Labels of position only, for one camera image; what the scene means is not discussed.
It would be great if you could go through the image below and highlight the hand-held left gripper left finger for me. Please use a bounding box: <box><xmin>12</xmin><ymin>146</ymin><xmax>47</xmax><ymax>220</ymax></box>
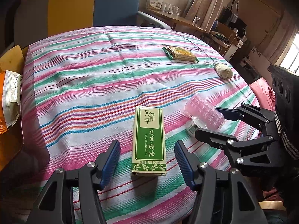
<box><xmin>27</xmin><ymin>140</ymin><xmax>121</xmax><ymax>224</ymax></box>

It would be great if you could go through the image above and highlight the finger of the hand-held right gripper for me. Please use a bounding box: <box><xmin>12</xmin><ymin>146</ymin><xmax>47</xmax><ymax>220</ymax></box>
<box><xmin>215</xmin><ymin>103</ymin><xmax>276</xmax><ymax>136</ymax></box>
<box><xmin>195</xmin><ymin>127</ymin><xmax>281</xmax><ymax>176</ymax></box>

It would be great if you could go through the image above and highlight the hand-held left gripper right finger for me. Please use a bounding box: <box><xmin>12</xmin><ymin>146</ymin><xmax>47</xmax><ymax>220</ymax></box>
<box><xmin>174</xmin><ymin>140</ymin><xmax>268</xmax><ymax>224</ymax></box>

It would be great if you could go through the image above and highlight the green white carton box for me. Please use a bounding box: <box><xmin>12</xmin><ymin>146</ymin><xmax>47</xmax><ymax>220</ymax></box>
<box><xmin>131</xmin><ymin>106</ymin><xmax>167</xmax><ymax>177</ymax></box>

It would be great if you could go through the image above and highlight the clear plastic clip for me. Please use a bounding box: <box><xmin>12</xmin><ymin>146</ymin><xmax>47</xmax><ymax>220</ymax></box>
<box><xmin>186</xmin><ymin>119</ymin><xmax>204</xmax><ymax>136</ymax></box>

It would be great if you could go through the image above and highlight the pink blanket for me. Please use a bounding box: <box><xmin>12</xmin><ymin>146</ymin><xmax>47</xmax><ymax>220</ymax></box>
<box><xmin>248</xmin><ymin>77</ymin><xmax>277</xmax><ymax>112</ymax></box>

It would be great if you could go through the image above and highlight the window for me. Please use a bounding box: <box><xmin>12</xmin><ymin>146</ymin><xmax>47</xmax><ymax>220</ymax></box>
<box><xmin>273</xmin><ymin>26</ymin><xmax>299</xmax><ymax>74</ymax></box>

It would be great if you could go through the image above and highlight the small beige cloth bundle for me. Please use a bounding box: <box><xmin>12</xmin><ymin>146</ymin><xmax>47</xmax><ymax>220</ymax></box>
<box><xmin>213</xmin><ymin>62</ymin><xmax>233</xmax><ymax>79</ymax></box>

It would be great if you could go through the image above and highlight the white floral box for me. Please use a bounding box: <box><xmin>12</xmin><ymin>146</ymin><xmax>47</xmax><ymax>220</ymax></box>
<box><xmin>243</xmin><ymin>46</ymin><xmax>271</xmax><ymax>75</ymax></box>

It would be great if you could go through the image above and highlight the green biscuit packet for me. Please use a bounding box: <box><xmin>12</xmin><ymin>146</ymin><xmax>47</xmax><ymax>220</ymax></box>
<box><xmin>162</xmin><ymin>46</ymin><xmax>199</xmax><ymax>63</ymax></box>

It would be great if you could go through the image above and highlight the cluttered wooden desk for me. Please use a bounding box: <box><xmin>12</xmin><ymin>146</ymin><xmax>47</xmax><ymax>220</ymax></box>
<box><xmin>203</xmin><ymin>0</ymin><xmax>251</xmax><ymax>60</ymax></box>

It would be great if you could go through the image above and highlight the striped tablecloth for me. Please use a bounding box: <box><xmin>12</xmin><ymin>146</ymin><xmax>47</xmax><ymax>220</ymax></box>
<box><xmin>17</xmin><ymin>26</ymin><xmax>262</xmax><ymax>224</ymax></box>

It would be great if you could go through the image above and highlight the wooden stool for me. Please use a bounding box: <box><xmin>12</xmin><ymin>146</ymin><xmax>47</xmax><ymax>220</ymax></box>
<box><xmin>258</xmin><ymin>190</ymin><xmax>288</xmax><ymax>211</ymax></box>

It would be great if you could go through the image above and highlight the wooden side table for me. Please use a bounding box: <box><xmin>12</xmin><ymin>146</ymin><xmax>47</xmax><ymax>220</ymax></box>
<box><xmin>138</xmin><ymin>7</ymin><xmax>207</xmax><ymax>32</ymax></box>

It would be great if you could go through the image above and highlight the beige curtain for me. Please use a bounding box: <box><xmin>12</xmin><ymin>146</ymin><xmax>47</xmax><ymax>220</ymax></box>
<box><xmin>186</xmin><ymin>0</ymin><xmax>230</xmax><ymax>32</ymax></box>

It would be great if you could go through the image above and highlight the row of white cups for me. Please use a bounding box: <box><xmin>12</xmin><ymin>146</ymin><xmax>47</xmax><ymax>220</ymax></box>
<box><xmin>161</xmin><ymin>3</ymin><xmax>181</xmax><ymax>15</ymax></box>

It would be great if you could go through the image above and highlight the orange white snack packet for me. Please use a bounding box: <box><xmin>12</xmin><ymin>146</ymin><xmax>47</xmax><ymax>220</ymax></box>
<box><xmin>0</xmin><ymin>70</ymin><xmax>23</xmax><ymax>133</ymax></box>

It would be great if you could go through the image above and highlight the white printed box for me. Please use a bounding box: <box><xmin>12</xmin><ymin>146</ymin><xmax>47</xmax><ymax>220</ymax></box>
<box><xmin>146</xmin><ymin>0</ymin><xmax>164</xmax><ymax>10</ymax></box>

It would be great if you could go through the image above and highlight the grey yellow blue armchair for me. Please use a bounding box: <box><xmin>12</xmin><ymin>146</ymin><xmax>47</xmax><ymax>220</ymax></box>
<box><xmin>5</xmin><ymin>0</ymin><xmax>173</xmax><ymax>45</ymax></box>

